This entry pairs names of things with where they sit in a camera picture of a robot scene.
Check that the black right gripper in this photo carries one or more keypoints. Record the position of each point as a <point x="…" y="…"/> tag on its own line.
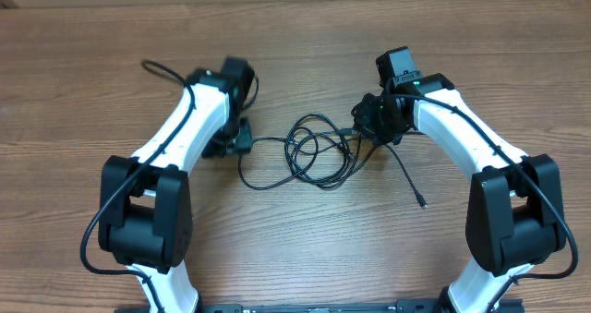
<point x="364" y="125"/>

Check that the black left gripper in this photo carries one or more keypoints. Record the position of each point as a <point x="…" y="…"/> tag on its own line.
<point x="214" y="154"/>

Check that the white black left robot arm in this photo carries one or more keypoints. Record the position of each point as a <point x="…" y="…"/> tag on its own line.
<point x="144" y="224"/>

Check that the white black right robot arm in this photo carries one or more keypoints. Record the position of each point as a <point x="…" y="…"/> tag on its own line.
<point x="515" y="227"/>

